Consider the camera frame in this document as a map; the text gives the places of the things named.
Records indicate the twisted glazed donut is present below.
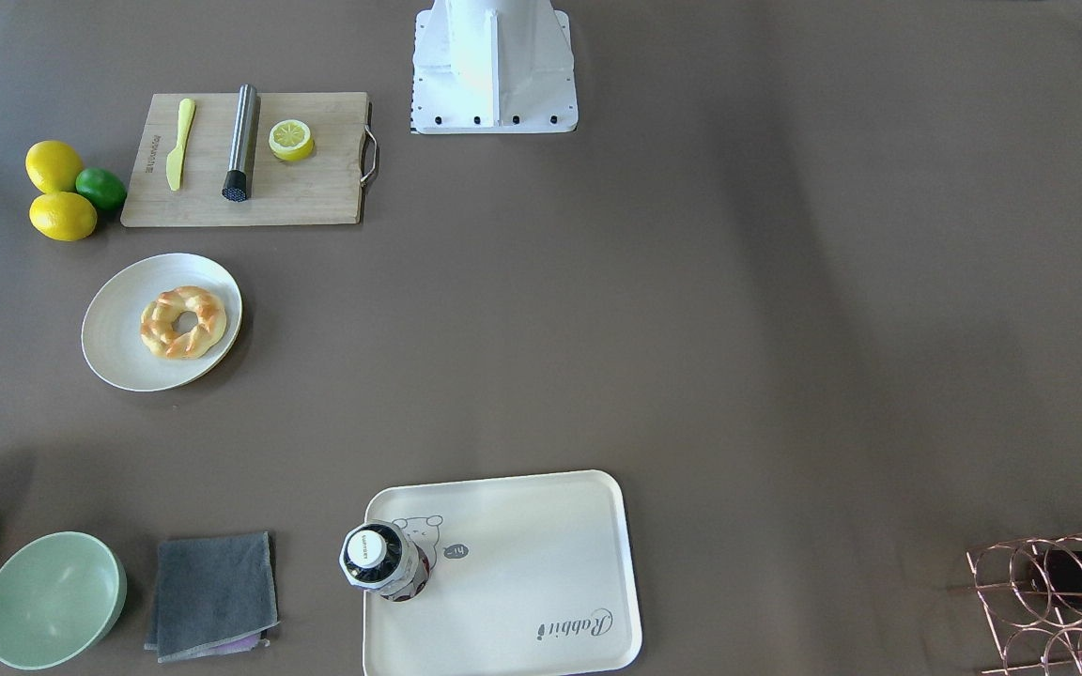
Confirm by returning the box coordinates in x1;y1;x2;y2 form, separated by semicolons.
138;284;227;360

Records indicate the cream rabbit tray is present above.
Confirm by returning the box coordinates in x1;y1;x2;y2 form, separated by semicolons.
362;469;643;675

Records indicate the dark tea bottle on tray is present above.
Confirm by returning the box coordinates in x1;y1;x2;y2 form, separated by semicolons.
339;519;432;602

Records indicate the bamboo cutting board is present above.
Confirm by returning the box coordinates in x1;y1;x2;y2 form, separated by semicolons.
120;91;377;228

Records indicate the half lemon slice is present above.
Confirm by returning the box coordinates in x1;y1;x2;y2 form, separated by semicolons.
268;119;315;161

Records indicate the steel muddler black tip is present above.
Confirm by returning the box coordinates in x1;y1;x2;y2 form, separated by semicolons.
222;83;259;204

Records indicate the grey folded cloth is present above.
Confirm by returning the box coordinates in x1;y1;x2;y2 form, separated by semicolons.
145;531;280;664

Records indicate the yellow plastic knife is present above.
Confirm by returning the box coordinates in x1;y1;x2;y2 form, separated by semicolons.
164;98;196;193

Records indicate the white round plate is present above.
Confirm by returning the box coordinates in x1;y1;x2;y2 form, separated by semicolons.
81;253;243;392

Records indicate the green lime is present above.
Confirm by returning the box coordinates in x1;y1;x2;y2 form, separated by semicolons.
74;167;128;211

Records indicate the yellow lemon lower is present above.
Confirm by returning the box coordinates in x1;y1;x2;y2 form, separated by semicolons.
29;193;98;242

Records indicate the yellow lemon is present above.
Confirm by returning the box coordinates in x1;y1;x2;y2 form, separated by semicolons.
29;193;98;242
24;140;85;195

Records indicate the yellow lemon upper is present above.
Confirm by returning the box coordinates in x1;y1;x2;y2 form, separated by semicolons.
24;140;85;195

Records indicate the green bowl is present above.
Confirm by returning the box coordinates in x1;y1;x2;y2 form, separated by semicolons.
0;531;126;670

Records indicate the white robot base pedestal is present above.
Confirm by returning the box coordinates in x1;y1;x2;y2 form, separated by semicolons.
410;1;580;134

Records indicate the copper wire bottle rack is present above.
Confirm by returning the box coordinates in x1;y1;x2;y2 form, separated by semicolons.
966;533;1082;675

